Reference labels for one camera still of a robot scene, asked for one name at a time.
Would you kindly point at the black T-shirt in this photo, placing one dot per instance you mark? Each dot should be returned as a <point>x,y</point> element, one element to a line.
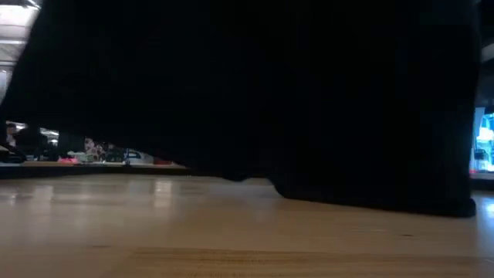
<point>231,96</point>

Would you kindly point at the floral hanging cloth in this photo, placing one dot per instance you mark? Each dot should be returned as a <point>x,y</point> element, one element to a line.
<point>94,148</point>

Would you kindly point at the black screen panel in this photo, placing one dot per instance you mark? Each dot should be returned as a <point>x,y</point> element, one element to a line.
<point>71,144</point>

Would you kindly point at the person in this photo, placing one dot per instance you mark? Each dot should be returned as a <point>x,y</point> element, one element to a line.
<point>11,133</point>

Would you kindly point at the black aluminium table frame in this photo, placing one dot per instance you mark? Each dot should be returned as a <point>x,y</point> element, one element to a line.
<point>77,171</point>

